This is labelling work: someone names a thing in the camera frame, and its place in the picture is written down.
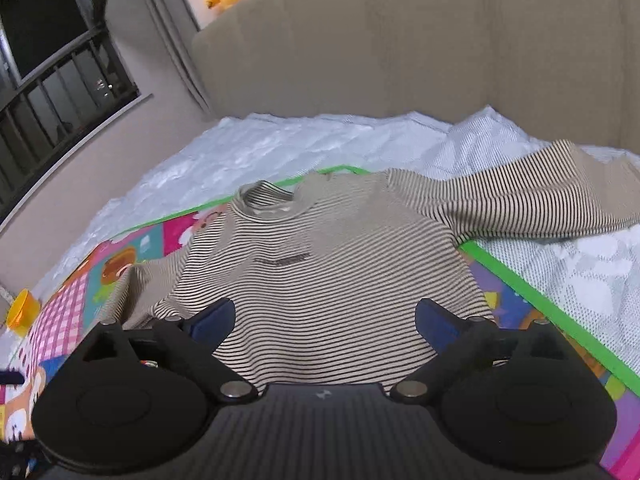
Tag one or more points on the grey curtain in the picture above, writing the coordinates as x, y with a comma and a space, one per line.
172, 25

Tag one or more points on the white textured bed cover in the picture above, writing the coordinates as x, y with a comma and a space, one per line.
320, 145

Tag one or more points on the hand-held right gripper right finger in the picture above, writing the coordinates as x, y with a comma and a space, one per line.
434, 321

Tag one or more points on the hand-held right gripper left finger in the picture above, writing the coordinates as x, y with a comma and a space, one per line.
216, 316

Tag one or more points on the colourful cartoon play mat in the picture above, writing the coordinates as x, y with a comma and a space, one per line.
100, 280

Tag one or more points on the window with dark railing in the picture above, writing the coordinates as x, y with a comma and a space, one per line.
45, 95

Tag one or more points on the beige black striped shirt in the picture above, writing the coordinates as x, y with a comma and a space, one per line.
330, 280

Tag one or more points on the beige padded headboard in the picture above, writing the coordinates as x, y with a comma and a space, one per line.
425, 40

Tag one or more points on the yellow plastic toy cup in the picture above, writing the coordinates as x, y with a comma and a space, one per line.
22, 310

